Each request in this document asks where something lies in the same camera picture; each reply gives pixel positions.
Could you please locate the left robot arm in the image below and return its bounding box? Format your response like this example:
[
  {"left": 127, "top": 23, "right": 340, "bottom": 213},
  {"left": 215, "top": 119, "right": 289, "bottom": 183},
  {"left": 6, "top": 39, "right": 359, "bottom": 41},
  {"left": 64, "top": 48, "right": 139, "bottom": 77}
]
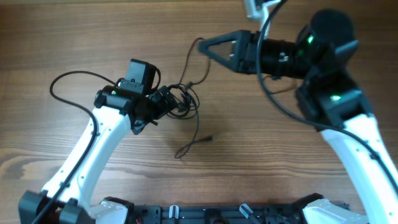
[{"left": 18, "top": 59, "right": 177, "bottom": 223}]

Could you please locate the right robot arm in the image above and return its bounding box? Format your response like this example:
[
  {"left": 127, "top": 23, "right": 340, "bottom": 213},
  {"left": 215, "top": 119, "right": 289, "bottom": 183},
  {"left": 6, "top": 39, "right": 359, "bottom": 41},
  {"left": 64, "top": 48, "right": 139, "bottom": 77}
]
[{"left": 198, "top": 9, "right": 397, "bottom": 223}]

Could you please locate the left camera black cable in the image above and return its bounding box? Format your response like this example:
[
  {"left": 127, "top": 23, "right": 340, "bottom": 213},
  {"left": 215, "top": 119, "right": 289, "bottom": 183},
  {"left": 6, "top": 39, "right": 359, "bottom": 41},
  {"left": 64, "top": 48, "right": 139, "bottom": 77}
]
[{"left": 30, "top": 70, "right": 125, "bottom": 224}]

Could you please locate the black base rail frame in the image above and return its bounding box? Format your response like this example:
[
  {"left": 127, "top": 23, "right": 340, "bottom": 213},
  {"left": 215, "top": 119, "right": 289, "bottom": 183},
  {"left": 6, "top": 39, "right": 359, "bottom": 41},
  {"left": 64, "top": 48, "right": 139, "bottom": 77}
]
[{"left": 125, "top": 204, "right": 307, "bottom": 224}]

